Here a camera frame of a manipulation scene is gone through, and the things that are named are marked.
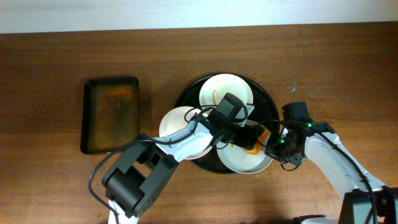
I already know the orange green sponge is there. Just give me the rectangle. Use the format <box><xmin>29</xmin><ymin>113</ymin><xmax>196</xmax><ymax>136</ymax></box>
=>
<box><xmin>244</xmin><ymin>127</ymin><xmax>271</xmax><ymax>155</ymax></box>

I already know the grey-white plate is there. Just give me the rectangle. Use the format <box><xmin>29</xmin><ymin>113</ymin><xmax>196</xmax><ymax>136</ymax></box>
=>
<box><xmin>216</xmin><ymin>125</ymin><xmax>272</xmax><ymax>174</ymax></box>

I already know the white plate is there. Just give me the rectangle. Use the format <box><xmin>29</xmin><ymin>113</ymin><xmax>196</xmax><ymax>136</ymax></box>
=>
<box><xmin>159</xmin><ymin>106</ymin><xmax>215</xmax><ymax>161</ymax></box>
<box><xmin>199</xmin><ymin>73</ymin><xmax>254</xmax><ymax>116</ymax></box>

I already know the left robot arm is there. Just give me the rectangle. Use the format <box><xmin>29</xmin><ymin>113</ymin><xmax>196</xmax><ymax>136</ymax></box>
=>
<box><xmin>101</xmin><ymin>93</ymin><xmax>255</xmax><ymax>223</ymax></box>

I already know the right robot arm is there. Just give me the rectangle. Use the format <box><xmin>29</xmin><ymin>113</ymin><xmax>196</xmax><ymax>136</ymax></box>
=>
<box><xmin>262</xmin><ymin>101</ymin><xmax>397</xmax><ymax>224</ymax></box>

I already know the round black tray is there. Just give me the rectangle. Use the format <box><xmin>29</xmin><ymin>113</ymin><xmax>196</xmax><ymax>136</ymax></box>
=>
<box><xmin>174</xmin><ymin>75</ymin><xmax>279</xmax><ymax>174</ymax></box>

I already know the black rectangular tray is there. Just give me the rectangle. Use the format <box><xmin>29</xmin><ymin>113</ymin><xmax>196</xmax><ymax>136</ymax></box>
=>
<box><xmin>80</xmin><ymin>76</ymin><xmax>140</xmax><ymax>154</ymax></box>

